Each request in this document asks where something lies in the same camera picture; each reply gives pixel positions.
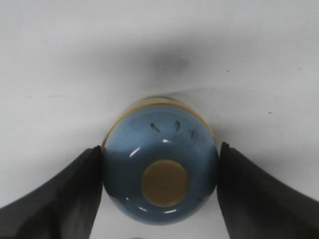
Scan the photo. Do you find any blue desk bell cream base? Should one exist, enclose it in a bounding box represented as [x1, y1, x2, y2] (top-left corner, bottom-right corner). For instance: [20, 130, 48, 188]
[102, 97, 219, 225]

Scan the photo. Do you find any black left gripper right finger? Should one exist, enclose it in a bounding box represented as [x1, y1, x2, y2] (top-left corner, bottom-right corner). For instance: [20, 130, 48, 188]
[217, 142, 319, 239]

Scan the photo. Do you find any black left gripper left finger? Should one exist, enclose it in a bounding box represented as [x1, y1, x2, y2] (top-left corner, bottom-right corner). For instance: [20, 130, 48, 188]
[0, 146, 102, 239]

